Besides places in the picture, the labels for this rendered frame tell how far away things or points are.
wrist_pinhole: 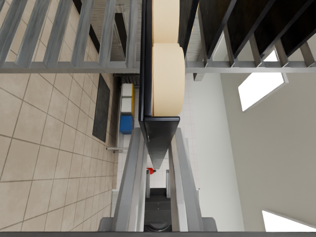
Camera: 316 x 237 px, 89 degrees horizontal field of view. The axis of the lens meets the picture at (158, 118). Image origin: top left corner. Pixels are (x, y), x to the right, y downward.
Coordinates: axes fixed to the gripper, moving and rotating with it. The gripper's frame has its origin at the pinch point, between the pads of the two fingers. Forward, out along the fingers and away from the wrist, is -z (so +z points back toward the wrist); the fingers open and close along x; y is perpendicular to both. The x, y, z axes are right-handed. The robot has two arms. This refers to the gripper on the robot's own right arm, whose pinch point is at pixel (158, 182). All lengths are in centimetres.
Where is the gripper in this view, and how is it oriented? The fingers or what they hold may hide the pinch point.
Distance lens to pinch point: 42.2
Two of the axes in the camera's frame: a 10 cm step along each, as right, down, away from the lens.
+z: 0.0, 9.8, 1.8
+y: 0.1, 1.8, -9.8
